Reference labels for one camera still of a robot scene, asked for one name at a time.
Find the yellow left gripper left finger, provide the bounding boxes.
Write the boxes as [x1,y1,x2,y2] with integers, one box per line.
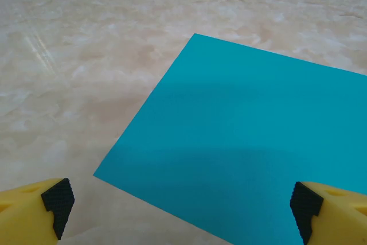
[0,178,75,245]

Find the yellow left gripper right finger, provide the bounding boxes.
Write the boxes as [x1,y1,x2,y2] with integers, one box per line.
[289,181,367,245]

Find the blue paper sheet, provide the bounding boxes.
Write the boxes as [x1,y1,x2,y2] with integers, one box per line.
[93,33,367,245]

